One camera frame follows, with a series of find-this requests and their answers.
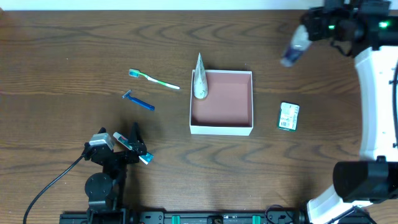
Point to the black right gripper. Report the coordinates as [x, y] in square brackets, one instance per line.
[315, 23]

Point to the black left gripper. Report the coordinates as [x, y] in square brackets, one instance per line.
[117, 154]

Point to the clear bottle dark blue cap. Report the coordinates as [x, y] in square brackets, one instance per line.
[297, 47]

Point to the small teal white toothpaste tube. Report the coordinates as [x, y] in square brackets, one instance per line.
[146, 158]

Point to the white squeeze tube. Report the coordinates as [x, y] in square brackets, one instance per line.
[200, 85]

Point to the green white soap box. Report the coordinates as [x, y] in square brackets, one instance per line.
[288, 116]

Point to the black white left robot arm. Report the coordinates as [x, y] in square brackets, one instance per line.
[105, 189]

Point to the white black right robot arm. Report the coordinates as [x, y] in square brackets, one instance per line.
[372, 33]

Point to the blue disposable razor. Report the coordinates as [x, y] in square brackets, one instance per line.
[138, 101]

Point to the green white toothbrush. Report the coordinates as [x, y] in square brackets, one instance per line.
[136, 74]

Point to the white cardboard box pink interior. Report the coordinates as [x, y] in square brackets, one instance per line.
[228, 108]

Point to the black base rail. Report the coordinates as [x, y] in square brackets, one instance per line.
[274, 215]

